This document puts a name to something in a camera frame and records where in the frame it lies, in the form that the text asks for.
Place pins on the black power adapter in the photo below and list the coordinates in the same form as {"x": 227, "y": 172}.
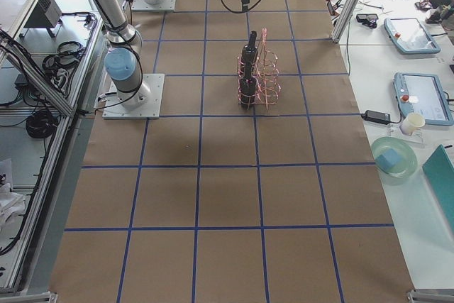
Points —
{"x": 376, "y": 117}

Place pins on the aluminium frame post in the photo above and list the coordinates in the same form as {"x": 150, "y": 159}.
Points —
{"x": 349, "y": 1}

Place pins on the near blue teach pendant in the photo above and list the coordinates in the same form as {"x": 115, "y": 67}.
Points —
{"x": 422, "y": 94}

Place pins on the black handheld device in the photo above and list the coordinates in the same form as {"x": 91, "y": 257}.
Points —
{"x": 367, "y": 19}

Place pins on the far blue teach pendant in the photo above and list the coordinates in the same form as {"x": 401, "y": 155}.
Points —
{"x": 410, "y": 36}

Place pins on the blue foam cube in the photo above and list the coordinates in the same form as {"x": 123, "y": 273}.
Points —
{"x": 389, "y": 160}

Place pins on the green translucent plate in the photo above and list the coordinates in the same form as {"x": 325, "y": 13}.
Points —
{"x": 407, "y": 168}

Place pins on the teal board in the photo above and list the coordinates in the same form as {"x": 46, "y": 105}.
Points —
{"x": 438, "y": 170}

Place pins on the dark wine bottle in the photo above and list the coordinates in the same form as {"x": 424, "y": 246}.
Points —
{"x": 247, "y": 86}
{"x": 249, "y": 51}

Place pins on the blue teach pendant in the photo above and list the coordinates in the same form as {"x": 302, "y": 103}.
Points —
{"x": 422, "y": 94}
{"x": 410, "y": 36}

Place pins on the brown paper table mat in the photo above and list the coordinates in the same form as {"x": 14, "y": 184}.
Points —
{"x": 213, "y": 202}

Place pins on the grey control box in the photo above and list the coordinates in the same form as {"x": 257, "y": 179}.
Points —
{"x": 46, "y": 14}

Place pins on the copper wire wine basket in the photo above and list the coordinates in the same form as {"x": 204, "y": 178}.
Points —
{"x": 266, "y": 73}

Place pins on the white paper cup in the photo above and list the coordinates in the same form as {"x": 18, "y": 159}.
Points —
{"x": 412, "y": 122}

